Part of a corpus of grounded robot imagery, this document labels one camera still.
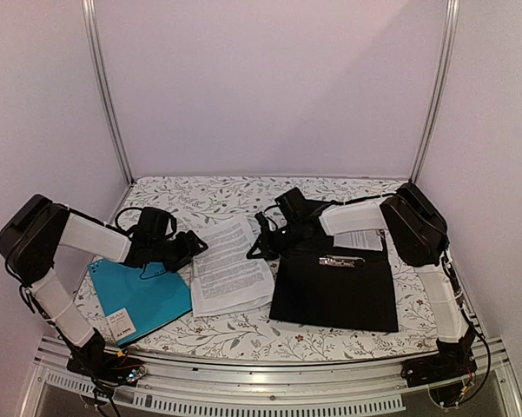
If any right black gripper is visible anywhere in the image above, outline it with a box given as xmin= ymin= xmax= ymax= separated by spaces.
xmin=246 ymin=220 xmax=302 ymax=261

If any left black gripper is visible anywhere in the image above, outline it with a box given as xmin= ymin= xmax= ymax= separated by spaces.
xmin=149 ymin=229 xmax=208 ymax=273

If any printed paper sheet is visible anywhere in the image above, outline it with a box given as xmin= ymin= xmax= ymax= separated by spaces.
xmin=334 ymin=229 xmax=384 ymax=251
xmin=190 ymin=215 xmax=274 ymax=318

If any black clip folder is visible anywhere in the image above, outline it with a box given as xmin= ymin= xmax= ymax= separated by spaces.
xmin=269 ymin=230 xmax=399 ymax=333

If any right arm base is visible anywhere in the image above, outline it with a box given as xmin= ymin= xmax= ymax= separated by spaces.
xmin=400 ymin=330 xmax=477 ymax=408

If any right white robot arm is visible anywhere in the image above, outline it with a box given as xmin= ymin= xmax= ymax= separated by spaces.
xmin=247 ymin=182 xmax=476 ymax=379

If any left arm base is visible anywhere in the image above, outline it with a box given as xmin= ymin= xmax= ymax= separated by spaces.
xmin=62 ymin=329 xmax=148 ymax=387

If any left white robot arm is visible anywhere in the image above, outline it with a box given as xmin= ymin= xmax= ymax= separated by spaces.
xmin=0 ymin=194 xmax=208 ymax=377

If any blue folder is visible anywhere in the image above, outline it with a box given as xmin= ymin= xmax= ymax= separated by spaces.
xmin=88 ymin=259 xmax=192 ymax=348

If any floral tablecloth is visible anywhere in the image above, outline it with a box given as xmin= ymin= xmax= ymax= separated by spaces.
xmin=60 ymin=175 xmax=483 ymax=362

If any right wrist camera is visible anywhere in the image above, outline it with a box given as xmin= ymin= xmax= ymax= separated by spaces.
xmin=275 ymin=187 xmax=306 ymax=222

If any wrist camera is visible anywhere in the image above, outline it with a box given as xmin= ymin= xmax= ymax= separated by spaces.
xmin=275 ymin=187 xmax=306 ymax=222
xmin=134 ymin=207 xmax=177 ymax=242

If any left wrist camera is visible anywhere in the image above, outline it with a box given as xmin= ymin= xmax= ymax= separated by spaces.
xmin=134 ymin=207 xmax=177 ymax=242

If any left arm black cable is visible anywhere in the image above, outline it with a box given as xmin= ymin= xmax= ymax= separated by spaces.
xmin=114 ymin=207 xmax=144 ymax=231

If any front aluminium rail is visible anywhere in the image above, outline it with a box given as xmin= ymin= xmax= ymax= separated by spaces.
xmin=20 ymin=336 xmax=522 ymax=416

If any left aluminium frame post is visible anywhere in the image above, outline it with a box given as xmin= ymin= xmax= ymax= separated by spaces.
xmin=81 ymin=0 xmax=135 ymax=186

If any aluminium frame post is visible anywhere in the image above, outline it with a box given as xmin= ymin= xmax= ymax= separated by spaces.
xmin=81 ymin=0 xmax=135 ymax=186
xmin=409 ymin=0 xmax=460 ymax=182

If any right aluminium frame post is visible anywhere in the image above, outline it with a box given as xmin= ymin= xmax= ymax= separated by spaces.
xmin=409 ymin=0 xmax=460 ymax=182

